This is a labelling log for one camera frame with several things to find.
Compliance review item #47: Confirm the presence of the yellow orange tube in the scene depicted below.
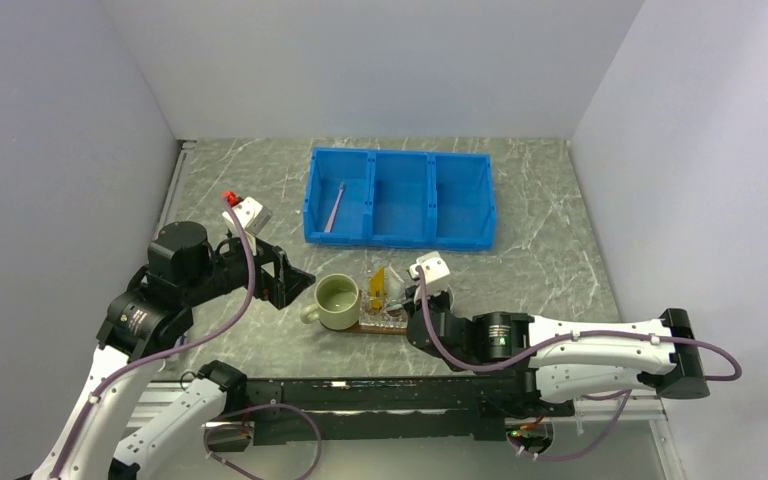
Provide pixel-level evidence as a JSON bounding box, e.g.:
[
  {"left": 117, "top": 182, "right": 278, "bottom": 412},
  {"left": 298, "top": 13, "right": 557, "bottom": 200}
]
[{"left": 368, "top": 267, "right": 387, "bottom": 311}]

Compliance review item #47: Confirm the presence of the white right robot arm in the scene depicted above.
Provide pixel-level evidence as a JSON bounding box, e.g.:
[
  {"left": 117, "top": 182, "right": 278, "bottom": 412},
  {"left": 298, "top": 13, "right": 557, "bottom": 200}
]
[{"left": 403, "top": 286, "right": 710, "bottom": 415}]

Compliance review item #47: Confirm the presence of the white toothpaste tube green cap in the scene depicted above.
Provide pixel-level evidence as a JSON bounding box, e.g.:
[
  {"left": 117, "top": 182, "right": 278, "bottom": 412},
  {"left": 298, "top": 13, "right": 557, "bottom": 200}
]
[{"left": 385, "top": 265, "right": 405, "bottom": 311}]

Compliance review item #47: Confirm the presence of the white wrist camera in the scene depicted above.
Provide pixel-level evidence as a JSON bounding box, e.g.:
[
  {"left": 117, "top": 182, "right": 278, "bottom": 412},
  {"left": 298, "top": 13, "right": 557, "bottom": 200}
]
[
  {"left": 222, "top": 190, "right": 272, "bottom": 237},
  {"left": 408, "top": 251, "right": 451, "bottom": 294}
]

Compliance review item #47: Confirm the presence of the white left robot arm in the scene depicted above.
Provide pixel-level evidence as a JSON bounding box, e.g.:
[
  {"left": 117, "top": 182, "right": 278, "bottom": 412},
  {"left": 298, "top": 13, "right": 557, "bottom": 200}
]
[{"left": 31, "top": 221, "right": 316, "bottom": 479}]

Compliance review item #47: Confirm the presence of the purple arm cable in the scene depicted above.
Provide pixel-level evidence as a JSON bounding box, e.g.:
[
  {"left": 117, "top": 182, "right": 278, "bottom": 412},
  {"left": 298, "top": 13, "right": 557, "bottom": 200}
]
[
  {"left": 49, "top": 195, "right": 258, "bottom": 480},
  {"left": 413, "top": 264, "right": 743, "bottom": 464}
]

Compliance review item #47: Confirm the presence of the blue middle storage bin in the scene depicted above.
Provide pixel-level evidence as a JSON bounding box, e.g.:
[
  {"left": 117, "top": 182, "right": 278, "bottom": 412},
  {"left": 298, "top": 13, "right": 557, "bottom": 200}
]
[{"left": 369, "top": 151, "right": 431, "bottom": 248}]

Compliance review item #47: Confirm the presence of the clear glass toothbrush holder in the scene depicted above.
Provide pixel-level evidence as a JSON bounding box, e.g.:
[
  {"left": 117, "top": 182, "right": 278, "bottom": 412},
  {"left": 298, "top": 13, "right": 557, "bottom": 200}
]
[{"left": 358, "top": 291, "right": 408, "bottom": 324}]

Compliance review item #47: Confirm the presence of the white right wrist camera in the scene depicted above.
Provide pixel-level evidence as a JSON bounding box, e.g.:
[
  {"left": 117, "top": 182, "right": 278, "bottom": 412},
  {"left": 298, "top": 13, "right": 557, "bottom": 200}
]
[{"left": 408, "top": 251, "right": 451, "bottom": 294}]

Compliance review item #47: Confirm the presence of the brown oval wooden tray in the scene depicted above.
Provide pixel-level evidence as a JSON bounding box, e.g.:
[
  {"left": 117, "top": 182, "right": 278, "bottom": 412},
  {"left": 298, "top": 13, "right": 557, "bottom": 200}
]
[{"left": 343, "top": 322, "right": 408, "bottom": 336}]

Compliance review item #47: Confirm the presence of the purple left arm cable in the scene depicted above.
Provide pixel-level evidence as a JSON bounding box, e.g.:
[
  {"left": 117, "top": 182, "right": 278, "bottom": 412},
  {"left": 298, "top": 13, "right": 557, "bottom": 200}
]
[{"left": 49, "top": 195, "right": 258, "bottom": 480}]

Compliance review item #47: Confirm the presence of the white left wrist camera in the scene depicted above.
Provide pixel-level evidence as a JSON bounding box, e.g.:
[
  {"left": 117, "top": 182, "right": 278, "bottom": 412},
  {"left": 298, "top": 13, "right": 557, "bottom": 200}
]
[{"left": 222, "top": 190, "right": 272, "bottom": 237}]

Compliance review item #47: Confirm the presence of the grey ceramic mug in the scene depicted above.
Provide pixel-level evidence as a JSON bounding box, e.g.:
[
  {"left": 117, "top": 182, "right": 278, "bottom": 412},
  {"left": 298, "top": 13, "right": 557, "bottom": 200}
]
[{"left": 441, "top": 286, "right": 455, "bottom": 309}]

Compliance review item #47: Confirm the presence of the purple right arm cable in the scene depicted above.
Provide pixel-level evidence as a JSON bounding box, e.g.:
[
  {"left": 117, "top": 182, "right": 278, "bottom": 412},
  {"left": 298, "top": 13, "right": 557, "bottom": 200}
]
[{"left": 413, "top": 264, "right": 743, "bottom": 464}]

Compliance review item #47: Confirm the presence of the blue storage bin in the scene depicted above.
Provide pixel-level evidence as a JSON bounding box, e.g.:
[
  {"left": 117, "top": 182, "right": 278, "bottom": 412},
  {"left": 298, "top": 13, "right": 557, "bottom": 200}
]
[
  {"left": 303, "top": 147, "right": 372, "bottom": 246},
  {"left": 432, "top": 153, "right": 497, "bottom": 252},
  {"left": 369, "top": 151, "right": 431, "bottom": 248}
]

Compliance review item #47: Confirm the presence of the blue left storage bin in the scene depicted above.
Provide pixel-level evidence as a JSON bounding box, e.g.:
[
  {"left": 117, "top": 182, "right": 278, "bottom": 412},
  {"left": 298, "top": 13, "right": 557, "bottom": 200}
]
[{"left": 303, "top": 147, "right": 372, "bottom": 246}]

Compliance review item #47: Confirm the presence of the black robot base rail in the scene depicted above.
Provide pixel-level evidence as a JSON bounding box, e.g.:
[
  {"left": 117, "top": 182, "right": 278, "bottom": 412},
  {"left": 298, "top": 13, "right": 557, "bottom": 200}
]
[{"left": 219, "top": 372, "right": 575, "bottom": 446}]

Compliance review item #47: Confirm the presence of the light green ceramic mug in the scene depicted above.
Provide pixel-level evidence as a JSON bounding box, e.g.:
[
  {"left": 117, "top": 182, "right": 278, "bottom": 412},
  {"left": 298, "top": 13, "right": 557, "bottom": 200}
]
[{"left": 300, "top": 273, "right": 361, "bottom": 331}]

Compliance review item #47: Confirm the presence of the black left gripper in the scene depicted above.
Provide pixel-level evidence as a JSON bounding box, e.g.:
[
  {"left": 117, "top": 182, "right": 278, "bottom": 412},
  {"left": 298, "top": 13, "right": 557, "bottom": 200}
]
[{"left": 183, "top": 226, "right": 315, "bottom": 307}]

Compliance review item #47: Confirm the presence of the blue right storage bin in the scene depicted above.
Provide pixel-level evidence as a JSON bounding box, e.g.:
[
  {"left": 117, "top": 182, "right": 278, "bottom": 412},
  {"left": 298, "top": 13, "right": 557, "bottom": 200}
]
[{"left": 432, "top": 153, "right": 497, "bottom": 252}]

